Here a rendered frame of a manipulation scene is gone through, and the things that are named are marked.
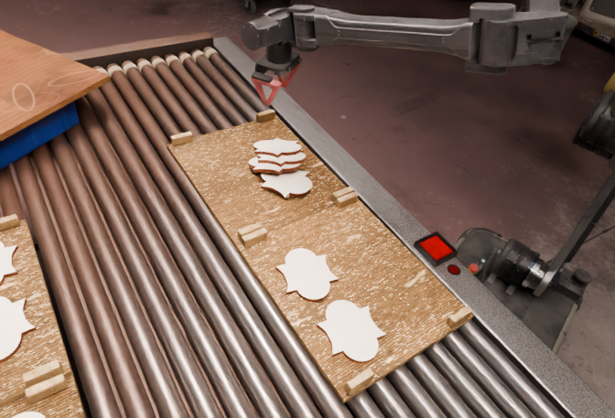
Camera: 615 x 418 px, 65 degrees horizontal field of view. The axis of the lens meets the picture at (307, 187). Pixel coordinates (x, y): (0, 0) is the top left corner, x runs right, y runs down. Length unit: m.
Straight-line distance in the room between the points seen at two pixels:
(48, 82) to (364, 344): 1.07
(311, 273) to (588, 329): 1.74
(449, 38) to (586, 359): 1.84
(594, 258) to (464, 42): 2.17
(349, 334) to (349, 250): 0.23
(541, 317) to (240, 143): 1.38
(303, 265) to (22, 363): 0.55
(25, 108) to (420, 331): 1.08
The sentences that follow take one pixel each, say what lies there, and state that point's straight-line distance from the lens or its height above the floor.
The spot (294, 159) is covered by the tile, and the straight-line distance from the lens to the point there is 1.26.
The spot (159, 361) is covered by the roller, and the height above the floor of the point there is 0.92.
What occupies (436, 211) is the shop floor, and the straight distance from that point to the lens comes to 2.72.
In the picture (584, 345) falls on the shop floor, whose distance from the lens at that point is 2.52.
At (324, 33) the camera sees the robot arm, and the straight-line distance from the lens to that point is 1.00.
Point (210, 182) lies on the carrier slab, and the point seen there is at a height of 0.94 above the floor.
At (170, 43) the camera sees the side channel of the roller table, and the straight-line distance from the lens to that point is 1.87.
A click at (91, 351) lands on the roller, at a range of 1.02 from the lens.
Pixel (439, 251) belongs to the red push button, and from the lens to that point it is 1.21.
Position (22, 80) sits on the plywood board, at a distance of 1.53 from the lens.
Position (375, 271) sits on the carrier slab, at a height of 0.94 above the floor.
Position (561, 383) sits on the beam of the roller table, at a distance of 1.14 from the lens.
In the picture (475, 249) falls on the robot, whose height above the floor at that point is 0.24.
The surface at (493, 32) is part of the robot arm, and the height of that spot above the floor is 1.48.
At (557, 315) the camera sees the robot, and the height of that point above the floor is 0.24.
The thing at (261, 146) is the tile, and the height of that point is 0.96.
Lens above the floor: 1.78
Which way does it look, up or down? 42 degrees down
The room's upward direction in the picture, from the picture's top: 9 degrees clockwise
